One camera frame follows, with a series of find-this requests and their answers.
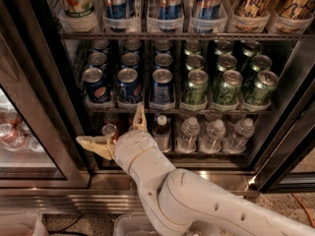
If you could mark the left fridge glass door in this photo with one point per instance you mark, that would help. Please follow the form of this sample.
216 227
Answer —
32 153

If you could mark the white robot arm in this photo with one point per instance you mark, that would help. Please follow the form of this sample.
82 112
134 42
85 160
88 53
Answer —
173 198

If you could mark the front left green can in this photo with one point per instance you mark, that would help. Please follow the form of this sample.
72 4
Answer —
195 87

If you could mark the clear plastic bin centre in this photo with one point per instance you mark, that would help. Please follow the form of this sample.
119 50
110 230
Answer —
137 224

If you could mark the back middle green can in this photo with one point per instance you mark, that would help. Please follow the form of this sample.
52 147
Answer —
223 47

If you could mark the stainless steel fridge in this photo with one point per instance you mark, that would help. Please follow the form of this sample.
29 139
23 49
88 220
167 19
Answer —
52 61

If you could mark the second row pepsi can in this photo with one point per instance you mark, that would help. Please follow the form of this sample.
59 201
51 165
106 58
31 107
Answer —
163 61
98 60
130 60

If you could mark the second row right pepsi can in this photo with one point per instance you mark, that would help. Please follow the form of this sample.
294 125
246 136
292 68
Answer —
163 61

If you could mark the second row right green can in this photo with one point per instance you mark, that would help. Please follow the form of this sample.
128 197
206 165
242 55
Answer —
257 64

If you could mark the clear plastic bin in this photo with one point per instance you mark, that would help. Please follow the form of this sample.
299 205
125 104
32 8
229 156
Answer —
22 224
137 224

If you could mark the left water bottle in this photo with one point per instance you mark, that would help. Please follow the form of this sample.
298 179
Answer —
189 132

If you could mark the back right green can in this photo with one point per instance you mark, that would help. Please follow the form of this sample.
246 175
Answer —
249 49

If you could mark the middle water bottle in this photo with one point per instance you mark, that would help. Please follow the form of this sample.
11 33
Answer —
210 141

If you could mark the second row green can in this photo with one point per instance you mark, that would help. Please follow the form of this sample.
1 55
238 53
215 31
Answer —
194 62
224 63
257 64

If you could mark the back left green can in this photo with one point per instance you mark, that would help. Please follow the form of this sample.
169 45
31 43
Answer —
192 47

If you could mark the middle red bull can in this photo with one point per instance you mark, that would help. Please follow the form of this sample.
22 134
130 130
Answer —
168 9

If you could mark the second row middle green can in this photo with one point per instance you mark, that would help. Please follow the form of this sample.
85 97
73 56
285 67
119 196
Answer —
224 63

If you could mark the right fridge door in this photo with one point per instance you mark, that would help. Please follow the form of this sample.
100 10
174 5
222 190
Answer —
278 175

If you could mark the second row left green can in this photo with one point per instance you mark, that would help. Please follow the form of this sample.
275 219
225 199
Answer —
194 62

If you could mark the right gold can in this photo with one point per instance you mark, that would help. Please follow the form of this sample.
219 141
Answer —
294 9

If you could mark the left red bull can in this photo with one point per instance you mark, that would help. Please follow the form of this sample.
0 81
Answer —
119 9

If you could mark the second row middle pepsi can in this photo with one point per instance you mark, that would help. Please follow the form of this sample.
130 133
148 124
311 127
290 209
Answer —
130 60

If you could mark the second row left pepsi can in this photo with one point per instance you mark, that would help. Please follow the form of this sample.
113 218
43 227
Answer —
98 60

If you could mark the clear plastic bin left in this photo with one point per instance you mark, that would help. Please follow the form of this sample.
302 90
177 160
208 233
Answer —
22 224

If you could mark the brown juice bottle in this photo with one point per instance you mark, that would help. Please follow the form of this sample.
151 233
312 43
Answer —
161 133

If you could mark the front left red can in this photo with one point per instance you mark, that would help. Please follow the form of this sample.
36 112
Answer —
110 131

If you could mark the front right green can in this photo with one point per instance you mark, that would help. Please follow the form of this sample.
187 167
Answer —
262 88

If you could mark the red bull can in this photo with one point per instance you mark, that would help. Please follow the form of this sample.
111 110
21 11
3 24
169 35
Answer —
168 9
206 9
119 9

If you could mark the right red bull can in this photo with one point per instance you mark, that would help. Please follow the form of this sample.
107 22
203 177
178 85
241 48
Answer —
206 9

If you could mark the front middle green can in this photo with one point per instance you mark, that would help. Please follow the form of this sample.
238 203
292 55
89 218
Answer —
228 88

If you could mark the right water bottle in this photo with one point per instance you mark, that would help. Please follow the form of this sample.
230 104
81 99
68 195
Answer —
236 142

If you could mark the water bottle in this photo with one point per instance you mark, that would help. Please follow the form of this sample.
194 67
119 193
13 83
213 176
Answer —
189 132
210 141
236 142

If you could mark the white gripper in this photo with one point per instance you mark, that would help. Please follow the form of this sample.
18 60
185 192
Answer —
135 147

